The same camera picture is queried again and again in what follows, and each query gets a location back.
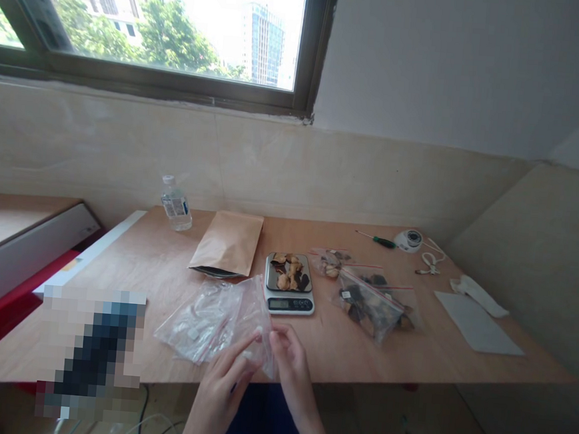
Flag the silver digital kitchen scale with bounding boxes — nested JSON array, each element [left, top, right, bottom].
[[261, 251, 320, 319]]

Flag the large zip bag of dried pieces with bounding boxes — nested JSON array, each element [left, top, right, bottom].
[[330, 279, 426, 353]]

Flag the white dome camera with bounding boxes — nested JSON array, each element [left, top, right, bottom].
[[392, 227, 426, 255]]

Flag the person's left hand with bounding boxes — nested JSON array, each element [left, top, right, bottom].
[[197, 326, 265, 412]]

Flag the white and wooden board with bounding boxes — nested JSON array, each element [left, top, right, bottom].
[[0, 192, 107, 319]]

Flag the person's legs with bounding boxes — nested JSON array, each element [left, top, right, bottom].
[[216, 377, 308, 434]]

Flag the clear plastic water bottle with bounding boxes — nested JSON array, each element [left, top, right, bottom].
[[156, 173, 197, 234]]

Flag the small zip bag of nuts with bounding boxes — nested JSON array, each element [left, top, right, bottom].
[[308, 246, 356, 282]]

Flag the pile of clear plastic bags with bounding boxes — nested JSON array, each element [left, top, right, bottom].
[[151, 272, 247, 370]]

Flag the dried fruit pieces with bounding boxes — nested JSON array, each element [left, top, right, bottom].
[[269, 251, 315, 293]]

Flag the green handled screwdriver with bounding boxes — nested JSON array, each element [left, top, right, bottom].
[[352, 229, 398, 250]]

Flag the white cable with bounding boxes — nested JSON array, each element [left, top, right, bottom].
[[413, 237, 450, 278]]

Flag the brown kraft paper pouch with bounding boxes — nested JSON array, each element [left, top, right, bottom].
[[187, 207, 266, 282]]

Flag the zip bag of dark dried pieces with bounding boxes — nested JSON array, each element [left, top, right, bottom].
[[337, 263, 402, 299]]

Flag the clear zip bag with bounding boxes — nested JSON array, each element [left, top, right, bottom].
[[226, 272, 287, 383]]

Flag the person's right hand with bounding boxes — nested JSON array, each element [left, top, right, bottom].
[[264, 321, 320, 396]]

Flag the grey flat sheet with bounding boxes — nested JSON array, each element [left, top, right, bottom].
[[429, 289, 531, 357]]

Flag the long white box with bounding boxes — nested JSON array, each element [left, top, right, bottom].
[[31, 201, 156, 309]]

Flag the dark framed window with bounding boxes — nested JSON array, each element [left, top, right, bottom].
[[0, 0, 340, 122]]

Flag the white cables on floor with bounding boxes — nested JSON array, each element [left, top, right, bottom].
[[51, 401, 187, 434]]

